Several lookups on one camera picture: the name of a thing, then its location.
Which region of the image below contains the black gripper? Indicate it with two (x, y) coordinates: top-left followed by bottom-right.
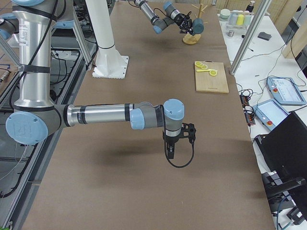
(177, 13), (195, 36)
(163, 130), (182, 160)

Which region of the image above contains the blue-grey mug yellow inside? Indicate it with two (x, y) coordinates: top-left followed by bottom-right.
(192, 18), (204, 34)

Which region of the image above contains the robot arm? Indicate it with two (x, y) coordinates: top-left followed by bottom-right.
(6, 0), (185, 160)
(134, 0), (204, 35)

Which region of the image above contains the wooden cup rack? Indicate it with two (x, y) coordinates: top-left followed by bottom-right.
(182, 1), (207, 45)

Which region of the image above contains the stainless steel cup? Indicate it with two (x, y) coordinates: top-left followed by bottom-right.
(227, 30), (235, 37)

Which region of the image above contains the grey cup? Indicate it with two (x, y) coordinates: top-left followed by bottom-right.
(229, 12), (238, 25)

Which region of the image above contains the yellow cup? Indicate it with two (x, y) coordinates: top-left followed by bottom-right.
(236, 14), (244, 26)

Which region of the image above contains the light blue cup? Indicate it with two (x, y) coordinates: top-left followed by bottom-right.
(243, 14), (252, 27)

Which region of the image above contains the yellow plastic knife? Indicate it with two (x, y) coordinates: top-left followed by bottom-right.
(196, 69), (211, 72)

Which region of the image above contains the mint green bowl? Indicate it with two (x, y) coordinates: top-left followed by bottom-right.
(220, 9), (231, 19)

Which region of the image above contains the wooden cutting board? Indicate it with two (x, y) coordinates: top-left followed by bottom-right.
(194, 61), (229, 93)

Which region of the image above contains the dark grey cloth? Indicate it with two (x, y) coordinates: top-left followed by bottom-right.
(258, 32), (272, 41)

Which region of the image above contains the power strip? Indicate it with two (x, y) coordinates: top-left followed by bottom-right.
(240, 94), (256, 127)

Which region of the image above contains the teach pendant tablet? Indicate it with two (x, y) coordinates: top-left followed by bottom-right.
(253, 99), (290, 131)
(267, 77), (307, 105)

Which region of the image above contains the black monitor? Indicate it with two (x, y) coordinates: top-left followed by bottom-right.
(253, 111), (307, 207)

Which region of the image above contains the black camera cable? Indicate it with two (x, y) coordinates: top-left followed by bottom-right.
(164, 136), (195, 169)

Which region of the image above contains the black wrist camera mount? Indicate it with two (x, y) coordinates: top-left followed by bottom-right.
(179, 123), (196, 145)

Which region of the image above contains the aluminium frame post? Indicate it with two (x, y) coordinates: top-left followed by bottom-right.
(229, 0), (272, 75)

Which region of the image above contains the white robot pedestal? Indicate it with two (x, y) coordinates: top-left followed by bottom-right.
(86, 0), (129, 79)

